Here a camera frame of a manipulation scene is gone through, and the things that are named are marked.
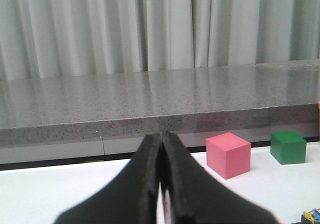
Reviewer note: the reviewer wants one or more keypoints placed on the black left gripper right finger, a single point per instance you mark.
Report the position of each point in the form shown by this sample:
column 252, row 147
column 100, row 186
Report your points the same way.
column 196, row 197

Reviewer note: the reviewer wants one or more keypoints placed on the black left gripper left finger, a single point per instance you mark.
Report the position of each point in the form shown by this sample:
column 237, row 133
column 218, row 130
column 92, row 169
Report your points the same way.
column 130, row 198

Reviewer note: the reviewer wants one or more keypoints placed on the yellow push button switch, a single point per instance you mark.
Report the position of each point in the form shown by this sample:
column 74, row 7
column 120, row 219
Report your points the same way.
column 311, row 217

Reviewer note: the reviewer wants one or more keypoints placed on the pink cube block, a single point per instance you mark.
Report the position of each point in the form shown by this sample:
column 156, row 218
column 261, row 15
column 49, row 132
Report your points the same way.
column 228, row 155

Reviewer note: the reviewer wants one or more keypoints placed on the green cube block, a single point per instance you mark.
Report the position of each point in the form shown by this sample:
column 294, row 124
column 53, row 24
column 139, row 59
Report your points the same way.
column 288, row 147

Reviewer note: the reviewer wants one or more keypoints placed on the grey stone counter ledge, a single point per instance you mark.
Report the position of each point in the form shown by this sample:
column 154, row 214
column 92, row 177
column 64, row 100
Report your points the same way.
column 248, row 96

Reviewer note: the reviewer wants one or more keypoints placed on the pink plastic bin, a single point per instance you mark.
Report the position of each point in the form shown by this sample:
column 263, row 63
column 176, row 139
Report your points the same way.
column 319, row 119

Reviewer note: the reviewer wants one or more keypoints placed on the grey pleated curtain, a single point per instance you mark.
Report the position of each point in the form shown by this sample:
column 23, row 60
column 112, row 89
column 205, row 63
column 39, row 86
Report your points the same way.
column 47, row 38

